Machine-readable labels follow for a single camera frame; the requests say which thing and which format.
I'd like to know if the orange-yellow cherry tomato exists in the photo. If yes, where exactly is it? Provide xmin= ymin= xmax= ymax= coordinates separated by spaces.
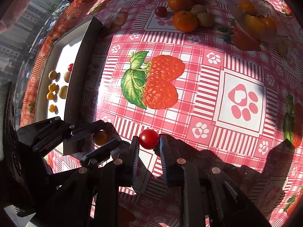
xmin=93 ymin=131 xmax=109 ymax=146

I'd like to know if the small yellow cherry tomato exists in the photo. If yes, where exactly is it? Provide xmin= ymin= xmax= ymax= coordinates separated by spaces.
xmin=49 ymin=105 xmax=58 ymax=113

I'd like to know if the large yellow cherry tomato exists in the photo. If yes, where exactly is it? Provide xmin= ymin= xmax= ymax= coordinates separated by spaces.
xmin=48 ymin=83 xmax=59 ymax=92

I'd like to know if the tan round longan fruit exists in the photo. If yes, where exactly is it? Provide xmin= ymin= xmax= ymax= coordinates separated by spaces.
xmin=48 ymin=70 xmax=58 ymax=80

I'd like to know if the orange mandarin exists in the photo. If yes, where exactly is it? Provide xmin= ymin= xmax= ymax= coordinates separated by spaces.
xmin=172 ymin=11 xmax=198 ymax=33
xmin=168 ymin=0 xmax=194 ymax=12

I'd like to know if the white shallow tray box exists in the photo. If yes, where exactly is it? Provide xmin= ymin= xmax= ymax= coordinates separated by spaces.
xmin=35 ymin=16 xmax=105 ymax=155

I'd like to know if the red checkered strawberry tablecloth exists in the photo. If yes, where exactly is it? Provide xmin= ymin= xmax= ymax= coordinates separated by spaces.
xmin=20 ymin=0 xmax=302 ymax=226

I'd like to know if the dark red cherry tomato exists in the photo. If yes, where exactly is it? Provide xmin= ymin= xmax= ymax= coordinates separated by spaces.
xmin=155 ymin=6 xmax=167 ymax=17

